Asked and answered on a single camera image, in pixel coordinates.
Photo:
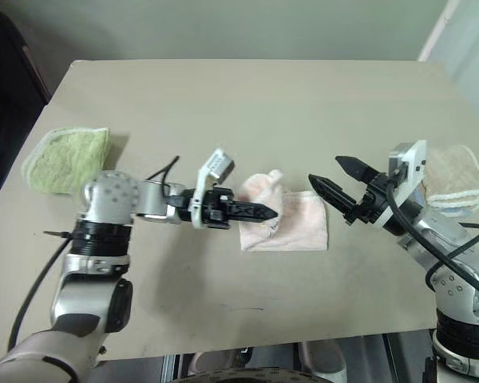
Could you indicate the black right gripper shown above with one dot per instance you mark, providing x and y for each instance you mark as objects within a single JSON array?
[{"x": 373, "y": 203}]

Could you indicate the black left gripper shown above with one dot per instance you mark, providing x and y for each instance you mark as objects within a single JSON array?
[{"x": 219, "y": 209}]

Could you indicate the pink towel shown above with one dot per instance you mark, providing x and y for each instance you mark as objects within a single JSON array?
[{"x": 299, "y": 223}]

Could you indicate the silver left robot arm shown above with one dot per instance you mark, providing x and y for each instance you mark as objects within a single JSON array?
[{"x": 112, "y": 195}]

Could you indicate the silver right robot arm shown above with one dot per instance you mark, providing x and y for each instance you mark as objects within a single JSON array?
[{"x": 455, "y": 287}]

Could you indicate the beige folded towel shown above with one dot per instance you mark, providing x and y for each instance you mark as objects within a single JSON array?
[{"x": 455, "y": 175}]

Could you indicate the green folded towel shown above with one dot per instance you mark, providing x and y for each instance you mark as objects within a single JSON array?
[{"x": 68, "y": 155}]

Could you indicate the pink slipper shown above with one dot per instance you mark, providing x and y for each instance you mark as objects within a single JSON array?
[
  {"x": 323, "y": 357},
  {"x": 203, "y": 361}
]

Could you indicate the round dotted dark disc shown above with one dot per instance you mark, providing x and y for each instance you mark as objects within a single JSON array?
[{"x": 255, "y": 377}]

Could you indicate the dark brown cabinet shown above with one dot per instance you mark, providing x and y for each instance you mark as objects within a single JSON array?
[{"x": 4, "y": 99}]

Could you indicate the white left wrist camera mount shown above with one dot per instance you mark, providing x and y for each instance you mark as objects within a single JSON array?
[{"x": 201, "y": 179}]

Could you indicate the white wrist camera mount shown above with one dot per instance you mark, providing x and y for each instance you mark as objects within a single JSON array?
[
  {"x": 201, "y": 179},
  {"x": 413, "y": 167}
]

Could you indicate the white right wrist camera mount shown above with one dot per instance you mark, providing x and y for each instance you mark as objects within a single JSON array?
[{"x": 413, "y": 167}]

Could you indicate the grey metal table frame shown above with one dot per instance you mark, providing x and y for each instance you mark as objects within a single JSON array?
[{"x": 172, "y": 369}]

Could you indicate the white vertical wall trim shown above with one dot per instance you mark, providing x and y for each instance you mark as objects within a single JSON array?
[{"x": 435, "y": 28}]

